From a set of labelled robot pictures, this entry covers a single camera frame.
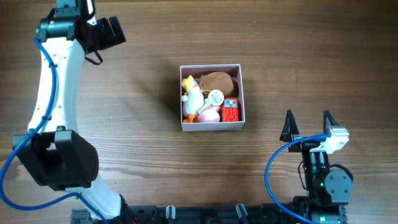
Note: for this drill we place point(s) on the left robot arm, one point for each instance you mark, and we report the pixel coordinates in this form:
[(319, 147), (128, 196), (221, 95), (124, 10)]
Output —
[(52, 151)]

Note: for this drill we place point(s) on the white box pink interior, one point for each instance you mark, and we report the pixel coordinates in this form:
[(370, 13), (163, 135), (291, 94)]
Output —
[(196, 71)]

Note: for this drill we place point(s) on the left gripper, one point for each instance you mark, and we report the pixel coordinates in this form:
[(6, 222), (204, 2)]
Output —
[(108, 29)]

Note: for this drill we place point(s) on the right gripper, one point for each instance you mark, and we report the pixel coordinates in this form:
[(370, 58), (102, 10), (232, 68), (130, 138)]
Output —
[(308, 144)]

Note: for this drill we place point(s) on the wooden cat rattle drum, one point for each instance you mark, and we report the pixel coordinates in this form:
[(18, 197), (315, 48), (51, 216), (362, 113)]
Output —
[(215, 98)]

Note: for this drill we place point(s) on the red toy car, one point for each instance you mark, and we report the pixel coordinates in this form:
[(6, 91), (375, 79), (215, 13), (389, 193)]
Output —
[(230, 110)]

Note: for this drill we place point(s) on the brown plush animal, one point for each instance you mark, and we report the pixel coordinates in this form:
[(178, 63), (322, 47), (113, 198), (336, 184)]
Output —
[(217, 81)]

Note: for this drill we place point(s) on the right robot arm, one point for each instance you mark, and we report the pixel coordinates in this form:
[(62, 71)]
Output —
[(328, 185)]

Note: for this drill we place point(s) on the pink duck toy with hat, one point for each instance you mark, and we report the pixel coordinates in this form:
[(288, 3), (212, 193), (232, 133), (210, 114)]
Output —
[(210, 115)]

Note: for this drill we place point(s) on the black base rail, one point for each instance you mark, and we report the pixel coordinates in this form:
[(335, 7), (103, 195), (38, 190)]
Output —
[(266, 213)]

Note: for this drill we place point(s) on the white yellow duck toy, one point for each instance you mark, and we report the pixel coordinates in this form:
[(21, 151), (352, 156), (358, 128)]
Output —
[(193, 99)]

